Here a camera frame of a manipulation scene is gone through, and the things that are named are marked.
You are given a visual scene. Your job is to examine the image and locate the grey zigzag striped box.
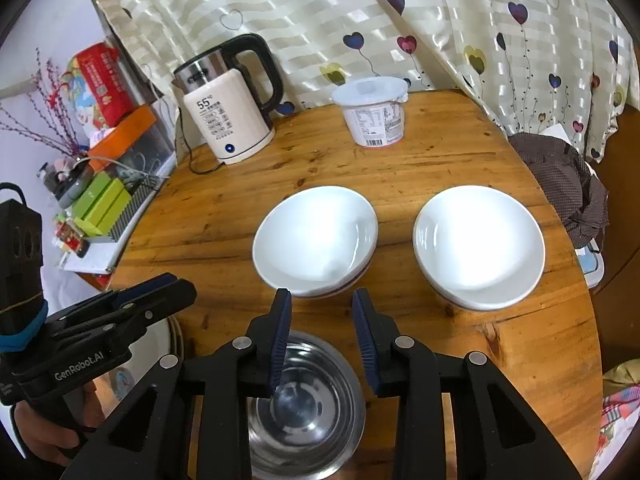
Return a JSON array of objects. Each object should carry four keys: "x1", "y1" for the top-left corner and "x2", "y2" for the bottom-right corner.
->
[{"x1": 107, "y1": 174, "x2": 162, "y2": 242}]

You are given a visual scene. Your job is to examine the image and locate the stainless steel bowl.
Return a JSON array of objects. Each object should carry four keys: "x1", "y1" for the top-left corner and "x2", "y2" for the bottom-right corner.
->
[{"x1": 247, "y1": 330, "x2": 367, "y2": 468}]

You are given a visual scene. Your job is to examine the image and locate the purple decorative branches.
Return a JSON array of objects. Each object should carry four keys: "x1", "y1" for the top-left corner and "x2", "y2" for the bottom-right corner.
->
[{"x1": 0, "y1": 47, "x2": 83, "y2": 161}]

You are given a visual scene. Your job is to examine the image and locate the person's left hand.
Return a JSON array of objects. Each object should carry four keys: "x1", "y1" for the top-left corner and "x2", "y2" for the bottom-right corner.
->
[{"x1": 12, "y1": 382, "x2": 107, "y2": 462}]

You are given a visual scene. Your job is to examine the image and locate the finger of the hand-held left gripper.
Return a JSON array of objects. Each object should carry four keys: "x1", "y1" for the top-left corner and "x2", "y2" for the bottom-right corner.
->
[
  {"x1": 111, "y1": 272, "x2": 179, "y2": 311},
  {"x1": 44, "y1": 279, "x2": 198, "y2": 342}
]

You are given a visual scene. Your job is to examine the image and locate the tall white blue-striped bowl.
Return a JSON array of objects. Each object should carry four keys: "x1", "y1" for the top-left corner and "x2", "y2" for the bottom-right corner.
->
[{"x1": 412, "y1": 186, "x2": 546, "y2": 312}]

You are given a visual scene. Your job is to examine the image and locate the small red figurines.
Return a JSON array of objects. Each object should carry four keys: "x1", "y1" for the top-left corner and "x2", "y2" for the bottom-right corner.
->
[{"x1": 52, "y1": 214, "x2": 92, "y2": 259}]

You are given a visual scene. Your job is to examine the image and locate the wooden cabinet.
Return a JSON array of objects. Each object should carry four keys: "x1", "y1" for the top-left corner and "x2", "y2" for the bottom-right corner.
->
[{"x1": 597, "y1": 105, "x2": 640, "y2": 376}]

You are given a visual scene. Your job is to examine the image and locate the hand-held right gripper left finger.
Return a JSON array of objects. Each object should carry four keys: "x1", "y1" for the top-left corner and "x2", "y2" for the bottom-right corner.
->
[{"x1": 60, "y1": 287, "x2": 293, "y2": 480}]

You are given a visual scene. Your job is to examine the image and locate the white plastic tub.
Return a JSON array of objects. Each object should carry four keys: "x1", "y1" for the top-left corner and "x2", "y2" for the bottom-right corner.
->
[{"x1": 332, "y1": 76, "x2": 408, "y2": 149}]

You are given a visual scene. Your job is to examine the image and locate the colourful picture box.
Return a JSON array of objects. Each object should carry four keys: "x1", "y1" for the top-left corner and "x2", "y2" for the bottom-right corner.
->
[{"x1": 61, "y1": 55, "x2": 101, "y2": 127}]

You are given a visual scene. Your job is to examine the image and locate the cream electric kettle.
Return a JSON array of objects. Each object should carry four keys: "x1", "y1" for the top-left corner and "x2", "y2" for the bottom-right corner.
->
[{"x1": 172, "y1": 33, "x2": 285, "y2": 166}]

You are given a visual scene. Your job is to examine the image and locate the heart print curtain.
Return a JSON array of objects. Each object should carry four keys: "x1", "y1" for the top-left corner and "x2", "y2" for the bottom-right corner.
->
[{"x1": 82, "y1": 0, "x2": 640, "y2": 161}]

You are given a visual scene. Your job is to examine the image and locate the green boxes stack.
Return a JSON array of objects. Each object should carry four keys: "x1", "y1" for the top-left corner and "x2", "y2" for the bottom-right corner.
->
[{"x1": 82, "y1": 177, "x2": 135, "y2": 237}]

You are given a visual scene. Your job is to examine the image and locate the black kettle power cable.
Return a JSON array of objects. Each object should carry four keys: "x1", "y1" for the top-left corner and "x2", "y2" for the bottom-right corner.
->
[{"x1": 186, "y1": 132, "x2": 227, "y2": 177}]

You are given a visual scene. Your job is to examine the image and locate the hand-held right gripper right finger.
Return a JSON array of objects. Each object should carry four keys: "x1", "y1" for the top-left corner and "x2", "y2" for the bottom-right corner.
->
[{"x1": 351, "y1": 288, "x2": 583, "y2": 480}]

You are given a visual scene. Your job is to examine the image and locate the white shelf board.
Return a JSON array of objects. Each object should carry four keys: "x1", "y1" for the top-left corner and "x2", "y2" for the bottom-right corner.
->
[{"x1": 62, "y1": 239, "x2": 122, "y2": 276}]

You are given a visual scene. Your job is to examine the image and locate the green box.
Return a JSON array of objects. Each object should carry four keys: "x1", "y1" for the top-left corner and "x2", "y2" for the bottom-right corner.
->
[{"x1": 72, "y1": 170, "x2": 121, "y2": 231}]

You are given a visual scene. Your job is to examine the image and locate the grey handheld device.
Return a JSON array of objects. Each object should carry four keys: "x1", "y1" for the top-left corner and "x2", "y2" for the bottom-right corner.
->
[{"x1": 37, "y1": 156, "x2": 97, "y2": 207}]

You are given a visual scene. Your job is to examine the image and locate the wide white blue-striped bowl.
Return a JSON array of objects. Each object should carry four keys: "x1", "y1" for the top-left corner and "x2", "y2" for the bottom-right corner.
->
[{"x1": 251, "y1": 186, "x2": 379, "y2": 300}]

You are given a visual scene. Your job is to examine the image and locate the orange lid storage box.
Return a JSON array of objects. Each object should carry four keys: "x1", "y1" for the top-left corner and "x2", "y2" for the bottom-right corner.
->
[{"x1": 87, "y1": 105, "x2": 178, "y2": 182}]

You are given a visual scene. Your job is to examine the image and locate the red carton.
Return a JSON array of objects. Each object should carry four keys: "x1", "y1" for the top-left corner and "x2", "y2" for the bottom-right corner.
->
[{"x1": 75, "y1": 42, "x2": 139, "y2": 128}]

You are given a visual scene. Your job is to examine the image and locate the dark checked cloth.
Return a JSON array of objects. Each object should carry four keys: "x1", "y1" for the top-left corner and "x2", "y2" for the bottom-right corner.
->
[{"x1": 507, "y1": 132, "x2": 611, "y2": 249}]

